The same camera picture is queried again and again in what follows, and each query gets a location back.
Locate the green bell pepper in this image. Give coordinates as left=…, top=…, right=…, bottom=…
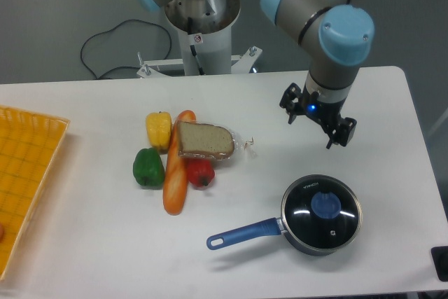
left=132, top=148, right=165, bottom=190

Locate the glass lid blue knob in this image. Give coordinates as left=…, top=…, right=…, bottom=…
left=281, top=174, right=363, bottom=251

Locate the bagged bread slice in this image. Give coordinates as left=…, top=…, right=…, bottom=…
left=176, top=121, right=257, bottom=161

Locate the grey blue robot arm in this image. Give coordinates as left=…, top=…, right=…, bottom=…
left=139, top=0, right=375, bottom=146

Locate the black floor cable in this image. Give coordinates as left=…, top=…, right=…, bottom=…
left=80, top=18, right=173, bottom=80

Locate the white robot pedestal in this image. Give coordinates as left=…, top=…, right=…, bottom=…
left=136, top=0, right=263, bottom=78

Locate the black device at table edge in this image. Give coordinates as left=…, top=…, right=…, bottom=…
left=430, top=246, right=448, bottom=282

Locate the blue saucepan with handle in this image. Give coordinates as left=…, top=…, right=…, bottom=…
left=206, top=174, right=363, bottom=257

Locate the orange baguette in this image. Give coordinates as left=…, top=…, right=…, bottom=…
left=162, top=110, right=196, bottom=216

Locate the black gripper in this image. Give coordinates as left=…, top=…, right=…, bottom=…
left=279, top=83, right=357, bottom=149

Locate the yellow bell pepper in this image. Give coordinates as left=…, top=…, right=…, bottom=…
left=146, top=111, right=172, bottom=152

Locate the yellow plastic basket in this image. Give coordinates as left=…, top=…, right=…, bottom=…
left=1, top=106, right=70, bottom=279

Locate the red bell pepper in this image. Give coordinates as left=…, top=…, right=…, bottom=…
left=187, top=159, right=215, bottom=188

